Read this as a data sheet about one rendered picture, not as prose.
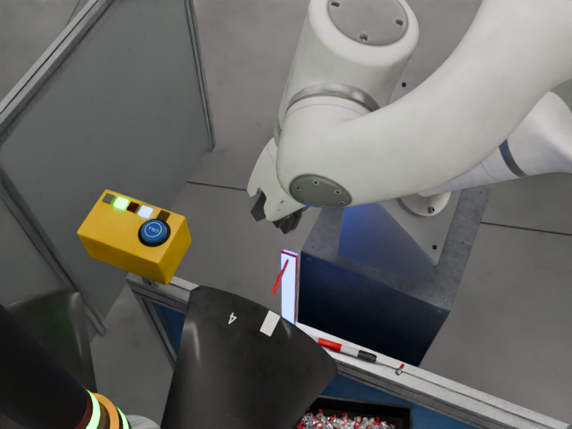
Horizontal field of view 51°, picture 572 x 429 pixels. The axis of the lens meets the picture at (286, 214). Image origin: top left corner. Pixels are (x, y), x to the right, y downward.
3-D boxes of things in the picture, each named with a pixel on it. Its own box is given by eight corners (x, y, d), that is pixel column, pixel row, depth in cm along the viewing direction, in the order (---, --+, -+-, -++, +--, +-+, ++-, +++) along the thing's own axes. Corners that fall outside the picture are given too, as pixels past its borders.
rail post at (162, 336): (185, 395, 193) (134, 294, 127) (191, 383, 195) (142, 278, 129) (197, 399, 193) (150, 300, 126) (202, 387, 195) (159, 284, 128)
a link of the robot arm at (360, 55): (361, 179, 52) (373, 98, 57) (418, 81, 41) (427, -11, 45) (267, 155, 51) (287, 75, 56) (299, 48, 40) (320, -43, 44)
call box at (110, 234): (91, 260, 110) (74, 231, 101) (119, 218, 115) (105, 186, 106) (168, 290, 107) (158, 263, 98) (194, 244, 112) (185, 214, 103)
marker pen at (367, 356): (302, 338, 112) (375, 361, 110) (305, 331, 113) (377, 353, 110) (302, 341, 113) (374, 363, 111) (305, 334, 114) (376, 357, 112)
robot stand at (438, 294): (329, 309, 209) (356, 140, 130) (411, 344, 202) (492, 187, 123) (294, 387, 194) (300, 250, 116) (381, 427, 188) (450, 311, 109)
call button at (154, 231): (139, 239, 101) (136, 234, 100) (150, 220, 103) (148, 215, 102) (159, 248, 100) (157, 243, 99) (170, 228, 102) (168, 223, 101)
